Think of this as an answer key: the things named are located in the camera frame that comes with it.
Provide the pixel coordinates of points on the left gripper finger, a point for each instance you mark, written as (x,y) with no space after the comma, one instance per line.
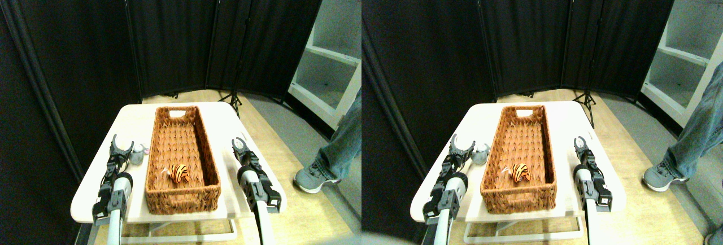
(114,148)
(468,150)
(453,148)
(128,149)

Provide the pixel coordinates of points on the grey plush toy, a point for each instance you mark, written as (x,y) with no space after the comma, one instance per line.
(480,156)
(137,156)

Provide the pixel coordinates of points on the orange black striped toy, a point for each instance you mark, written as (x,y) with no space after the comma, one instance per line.
(179,174)
(519,173)

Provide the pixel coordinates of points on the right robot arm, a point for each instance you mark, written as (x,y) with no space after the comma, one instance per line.
(582,174)
(247,176)

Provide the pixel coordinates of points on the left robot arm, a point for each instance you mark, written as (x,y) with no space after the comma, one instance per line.
(457,184)
(123,184)

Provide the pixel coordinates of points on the low white table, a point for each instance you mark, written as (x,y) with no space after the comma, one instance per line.
(130,123)
(471,122)

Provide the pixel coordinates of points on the black curtain stand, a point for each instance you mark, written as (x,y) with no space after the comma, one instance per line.
(587,101)
(232,99)

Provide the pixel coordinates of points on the brown wicker basket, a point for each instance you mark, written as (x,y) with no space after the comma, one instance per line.
(517,200)
(181,200)

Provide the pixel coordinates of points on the black curtain foot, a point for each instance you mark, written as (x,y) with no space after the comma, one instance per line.
(528,94)
(172,95)

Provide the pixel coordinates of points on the person's legs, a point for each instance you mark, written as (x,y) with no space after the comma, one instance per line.
(339,149)
(695,138)

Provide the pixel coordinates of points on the white shelf unit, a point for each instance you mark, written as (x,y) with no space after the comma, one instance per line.
(333,42)
(689,42)

